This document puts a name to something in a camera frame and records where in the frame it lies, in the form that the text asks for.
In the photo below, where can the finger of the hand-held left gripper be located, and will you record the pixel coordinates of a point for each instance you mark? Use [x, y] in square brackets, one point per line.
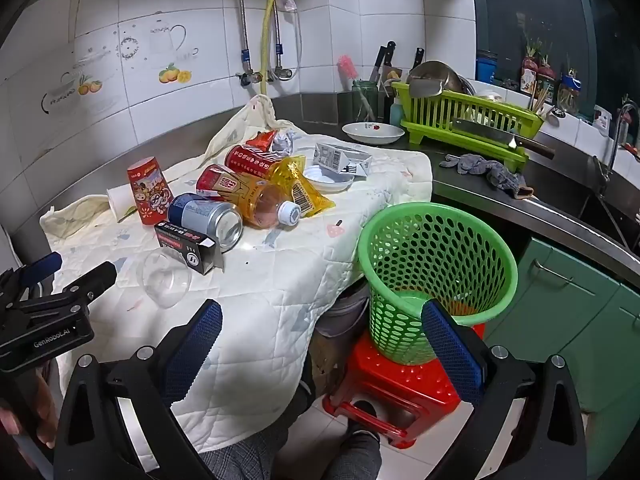
[95, 280]
[45, 263]

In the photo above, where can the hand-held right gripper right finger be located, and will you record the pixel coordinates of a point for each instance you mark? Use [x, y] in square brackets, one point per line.
[450, 350]

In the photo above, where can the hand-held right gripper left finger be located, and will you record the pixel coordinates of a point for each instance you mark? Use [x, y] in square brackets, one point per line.
[195, 350]

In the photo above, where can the clear plastic cup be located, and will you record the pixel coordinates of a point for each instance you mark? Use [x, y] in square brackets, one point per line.
[165, 280]

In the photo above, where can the white paper cup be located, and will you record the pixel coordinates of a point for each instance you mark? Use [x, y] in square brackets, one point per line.
[120, 200]

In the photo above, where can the small black box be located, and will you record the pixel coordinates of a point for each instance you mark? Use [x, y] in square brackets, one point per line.
[180, 245]

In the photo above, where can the red printed paper cup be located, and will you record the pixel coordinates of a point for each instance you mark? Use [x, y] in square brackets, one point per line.
[147, 190]

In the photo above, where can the green perforated plastic basket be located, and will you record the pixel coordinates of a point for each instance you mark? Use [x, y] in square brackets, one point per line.
[400, 255]

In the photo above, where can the blue silver drink can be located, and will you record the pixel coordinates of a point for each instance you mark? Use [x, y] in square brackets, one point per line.
[200, 215]

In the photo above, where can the tea bottle with red label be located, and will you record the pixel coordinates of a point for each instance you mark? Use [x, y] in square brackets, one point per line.
[250, 195]

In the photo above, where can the yellow snack packet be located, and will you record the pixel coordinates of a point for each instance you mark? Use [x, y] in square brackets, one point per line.
[300, 190]

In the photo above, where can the red soda can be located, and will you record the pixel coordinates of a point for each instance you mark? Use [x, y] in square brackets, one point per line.
[250, 160]

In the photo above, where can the white plastic lid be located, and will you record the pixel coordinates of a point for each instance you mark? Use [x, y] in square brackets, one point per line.
[325, 182]

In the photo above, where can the red snack packet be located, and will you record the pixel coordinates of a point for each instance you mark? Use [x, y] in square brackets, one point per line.
[260, 140]

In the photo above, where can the white milk carton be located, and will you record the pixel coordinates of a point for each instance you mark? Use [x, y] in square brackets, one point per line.
[340, 157]

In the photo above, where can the silver paper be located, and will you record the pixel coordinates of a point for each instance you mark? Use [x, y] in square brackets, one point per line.
[284, 142]

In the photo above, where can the person's left hand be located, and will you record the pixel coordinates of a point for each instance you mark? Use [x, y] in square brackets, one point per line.
[47, 405]

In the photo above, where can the red plastic stool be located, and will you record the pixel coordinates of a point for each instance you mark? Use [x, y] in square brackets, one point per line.
[400, 390]

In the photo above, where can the cream quilted printed blanket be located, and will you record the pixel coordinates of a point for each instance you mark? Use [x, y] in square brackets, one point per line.
[280, 285]

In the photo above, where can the dark bucket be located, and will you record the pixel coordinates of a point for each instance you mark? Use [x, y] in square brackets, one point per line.
[345, 310]

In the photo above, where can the person's left leg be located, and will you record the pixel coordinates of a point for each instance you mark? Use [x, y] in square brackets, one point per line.
[250, 455]

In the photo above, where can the person's leg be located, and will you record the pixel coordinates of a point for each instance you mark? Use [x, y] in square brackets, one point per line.
[357, 450]
[250, 455]

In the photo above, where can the green cabinet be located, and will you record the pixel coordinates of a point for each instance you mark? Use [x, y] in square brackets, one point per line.
[575, 320]

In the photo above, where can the person's right leg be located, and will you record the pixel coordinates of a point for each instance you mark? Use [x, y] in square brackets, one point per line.
[357, 450]

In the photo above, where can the grey rag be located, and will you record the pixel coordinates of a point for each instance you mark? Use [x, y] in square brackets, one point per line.
[480, 165]

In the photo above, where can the white plate with red print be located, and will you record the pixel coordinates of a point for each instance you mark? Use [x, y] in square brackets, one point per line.
[370, 132]

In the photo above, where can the green plastic dish rack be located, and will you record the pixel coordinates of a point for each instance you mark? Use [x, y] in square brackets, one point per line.
[480, 110]

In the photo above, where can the teal plastic bottle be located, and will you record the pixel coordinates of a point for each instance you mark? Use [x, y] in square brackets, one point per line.
[396, 112]

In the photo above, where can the green glass jar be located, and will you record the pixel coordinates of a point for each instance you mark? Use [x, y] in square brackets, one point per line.
[362, 102]

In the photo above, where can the steel mixing bowl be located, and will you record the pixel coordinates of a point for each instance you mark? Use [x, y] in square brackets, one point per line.
[435, 70]

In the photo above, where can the potted sprouting plant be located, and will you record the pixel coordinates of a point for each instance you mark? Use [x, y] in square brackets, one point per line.
[532, 72]
[569, 90]

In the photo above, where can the pink bottle brush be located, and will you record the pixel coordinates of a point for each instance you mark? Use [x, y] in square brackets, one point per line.
[346, 67]

